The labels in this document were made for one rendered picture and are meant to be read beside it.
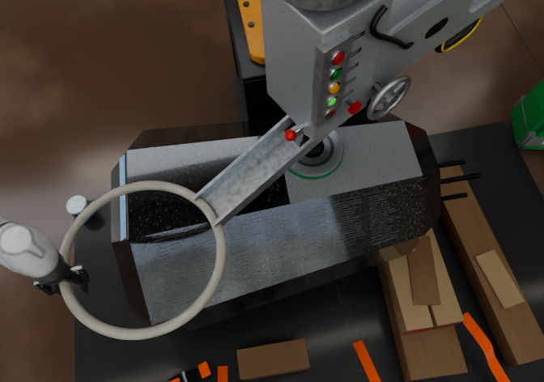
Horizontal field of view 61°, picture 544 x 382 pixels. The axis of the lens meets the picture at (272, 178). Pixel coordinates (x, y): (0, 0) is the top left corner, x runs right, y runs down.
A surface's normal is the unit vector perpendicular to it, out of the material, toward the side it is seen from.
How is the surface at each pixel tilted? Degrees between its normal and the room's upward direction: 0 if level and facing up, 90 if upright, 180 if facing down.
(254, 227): 45
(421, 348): 0
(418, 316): 0
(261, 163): 16
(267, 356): 0
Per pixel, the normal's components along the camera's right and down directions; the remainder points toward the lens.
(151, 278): 0.13, 0.30
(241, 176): -0.25, -0.27
